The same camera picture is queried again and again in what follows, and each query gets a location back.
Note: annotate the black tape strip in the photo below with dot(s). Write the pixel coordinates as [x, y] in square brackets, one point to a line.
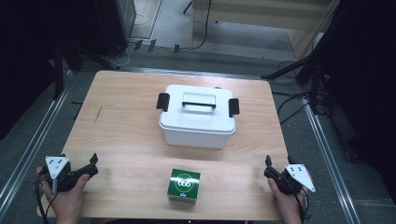
[138, 45]
[176, 48]
[152, 45]

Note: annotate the light wooden furniture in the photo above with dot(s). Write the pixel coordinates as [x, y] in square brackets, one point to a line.
[249, 15]

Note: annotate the white lid with black clips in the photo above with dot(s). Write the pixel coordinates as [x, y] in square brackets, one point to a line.
[196, 118]

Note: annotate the person's right hand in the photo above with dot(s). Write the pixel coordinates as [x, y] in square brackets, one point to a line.
[286, 205]

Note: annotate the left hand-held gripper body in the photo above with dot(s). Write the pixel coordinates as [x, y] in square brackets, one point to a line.
[57, 165]

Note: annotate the black cabinet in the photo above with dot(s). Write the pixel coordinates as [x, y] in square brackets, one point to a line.
[113, 21]

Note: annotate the metal floor rail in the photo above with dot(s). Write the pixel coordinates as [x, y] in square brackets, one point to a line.
[34, 140]
[330, 161]

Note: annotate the white plastic storage box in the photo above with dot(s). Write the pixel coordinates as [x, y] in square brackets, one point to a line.
[194, 138]

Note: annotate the black curtain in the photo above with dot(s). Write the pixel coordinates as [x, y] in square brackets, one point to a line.
[25, 46]
[367, 77]

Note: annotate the green carton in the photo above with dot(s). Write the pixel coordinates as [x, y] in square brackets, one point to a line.
[183, 186]

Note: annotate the black metal stand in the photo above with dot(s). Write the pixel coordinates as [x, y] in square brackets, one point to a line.
[59, 71]

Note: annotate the black tripod stand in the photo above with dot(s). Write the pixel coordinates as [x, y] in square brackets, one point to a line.
[313, 65]

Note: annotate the person's left hand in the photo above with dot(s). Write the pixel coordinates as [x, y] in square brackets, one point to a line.
[67, 202]

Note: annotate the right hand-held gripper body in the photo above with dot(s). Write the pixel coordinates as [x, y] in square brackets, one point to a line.
[295, 175]

